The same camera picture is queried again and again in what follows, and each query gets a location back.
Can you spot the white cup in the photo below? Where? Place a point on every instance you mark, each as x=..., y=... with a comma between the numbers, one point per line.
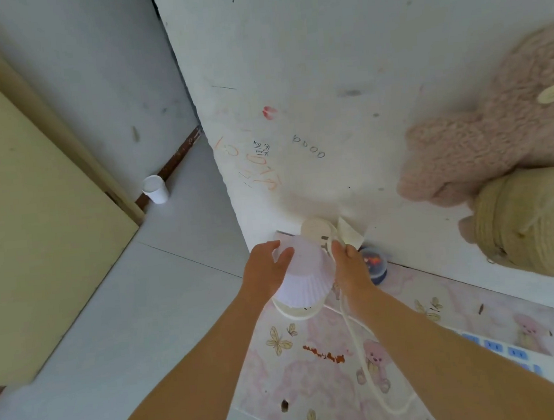
x=155, y=190

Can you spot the round woven straw bag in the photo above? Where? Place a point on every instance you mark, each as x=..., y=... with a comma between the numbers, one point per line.
x=534, y=223

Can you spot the pink fluffy plush bag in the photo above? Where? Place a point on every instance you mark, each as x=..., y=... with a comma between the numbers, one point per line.
x=484, y=146

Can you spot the white and yellow tube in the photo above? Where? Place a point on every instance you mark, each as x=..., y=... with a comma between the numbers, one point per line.
x=349, y=232

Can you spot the person's left hand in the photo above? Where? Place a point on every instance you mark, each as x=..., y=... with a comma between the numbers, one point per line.
x=263, y=274

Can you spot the person's left forearm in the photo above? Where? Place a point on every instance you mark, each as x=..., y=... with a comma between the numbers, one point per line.
x=195, y=384

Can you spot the brown baseboard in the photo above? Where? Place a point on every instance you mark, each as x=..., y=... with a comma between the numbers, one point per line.
x=176, y=160

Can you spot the pink bear-patterned table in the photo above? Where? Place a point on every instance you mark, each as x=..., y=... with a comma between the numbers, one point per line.
x=311, y=383

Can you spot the person's right hand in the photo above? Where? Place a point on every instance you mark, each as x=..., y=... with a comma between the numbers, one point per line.
x=355, y=278

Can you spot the cream door frame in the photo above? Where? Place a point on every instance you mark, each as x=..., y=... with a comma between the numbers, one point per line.
x=31, y=113

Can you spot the blue jar with clear lid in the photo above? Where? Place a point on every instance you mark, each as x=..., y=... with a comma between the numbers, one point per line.
x=376, y=264

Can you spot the white power strip blue sockets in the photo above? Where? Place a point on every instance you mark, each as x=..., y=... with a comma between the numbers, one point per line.
x=512, y=353

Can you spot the white lamp with pleated shade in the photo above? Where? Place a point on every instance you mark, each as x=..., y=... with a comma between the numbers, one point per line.
x=307, y=277

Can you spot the cream yellow door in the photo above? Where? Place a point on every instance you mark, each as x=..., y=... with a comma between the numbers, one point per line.
x=32, y=229

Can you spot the person's right forearm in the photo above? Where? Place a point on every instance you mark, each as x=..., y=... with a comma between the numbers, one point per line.
x=455, y=370

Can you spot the white cylindrical container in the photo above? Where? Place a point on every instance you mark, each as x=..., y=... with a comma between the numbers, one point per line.
x=314, y=226

